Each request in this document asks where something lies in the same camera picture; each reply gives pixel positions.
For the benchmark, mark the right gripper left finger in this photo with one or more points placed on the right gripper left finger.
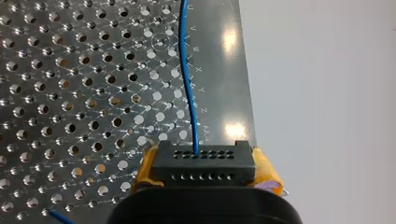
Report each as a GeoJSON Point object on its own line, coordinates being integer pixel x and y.
{"type": "Point", "coordinates": [144, 169]}

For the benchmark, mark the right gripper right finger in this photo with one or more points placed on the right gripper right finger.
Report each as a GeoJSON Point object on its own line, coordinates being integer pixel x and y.
{"type": "Point", "coordinates": [266, 174]}

